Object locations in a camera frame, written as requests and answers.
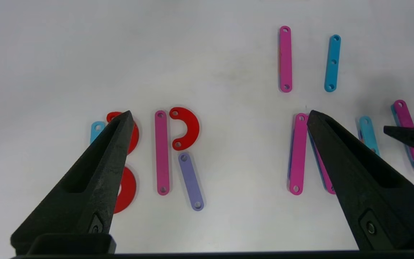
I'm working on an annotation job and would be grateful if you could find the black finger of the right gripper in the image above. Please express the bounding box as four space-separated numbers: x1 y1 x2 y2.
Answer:
383 125 414 150

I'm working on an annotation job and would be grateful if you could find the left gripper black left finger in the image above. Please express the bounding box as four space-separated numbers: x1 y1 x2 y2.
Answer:
11 110 134 252

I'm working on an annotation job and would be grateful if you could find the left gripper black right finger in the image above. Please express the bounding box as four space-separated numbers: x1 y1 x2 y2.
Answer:
307 110 414 251

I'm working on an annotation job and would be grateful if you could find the short purple bar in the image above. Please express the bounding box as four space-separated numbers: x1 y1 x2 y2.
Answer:
178 153 204 211

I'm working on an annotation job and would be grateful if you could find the small red curved piece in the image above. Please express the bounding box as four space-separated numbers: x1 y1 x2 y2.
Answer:
169 107 200 151

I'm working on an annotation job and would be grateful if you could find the large red curved piece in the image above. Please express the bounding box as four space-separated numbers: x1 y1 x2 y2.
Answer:
106 112 140 155
114 165 137 214

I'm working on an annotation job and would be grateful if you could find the long blue flat bar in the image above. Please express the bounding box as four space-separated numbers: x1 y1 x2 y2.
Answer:
358 116 381 157
90 121 106 144

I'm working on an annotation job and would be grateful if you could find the short blue flat bar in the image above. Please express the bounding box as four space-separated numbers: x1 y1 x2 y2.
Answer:
324 35 341 92

